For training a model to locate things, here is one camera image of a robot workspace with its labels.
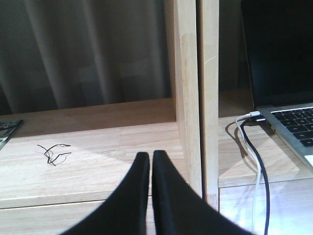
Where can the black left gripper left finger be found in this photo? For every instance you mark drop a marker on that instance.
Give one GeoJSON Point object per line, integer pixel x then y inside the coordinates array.
{"type": "Point", "coordinates": [124, 211]}

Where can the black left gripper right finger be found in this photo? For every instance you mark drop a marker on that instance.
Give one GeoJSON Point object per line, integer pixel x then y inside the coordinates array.
{"type": "Point", "coordinates": [178, 210]}

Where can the wooden desk shelf unit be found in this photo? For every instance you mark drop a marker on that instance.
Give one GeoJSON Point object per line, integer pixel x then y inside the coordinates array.
{"type": "Point", "coordinates": [40, 199]}

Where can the grey curtain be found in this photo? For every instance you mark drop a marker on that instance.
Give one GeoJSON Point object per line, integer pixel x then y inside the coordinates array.
{"type": "Point", "coordinates": [57, 54]}

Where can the grey laptop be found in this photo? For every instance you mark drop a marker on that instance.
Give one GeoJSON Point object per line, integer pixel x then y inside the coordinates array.
{"type": "Point", "coordinates": [279, 49]}

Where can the thin black wire scrap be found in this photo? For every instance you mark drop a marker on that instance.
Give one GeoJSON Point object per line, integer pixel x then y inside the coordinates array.
{"type": "Point", "coordinates": [53, 158]}

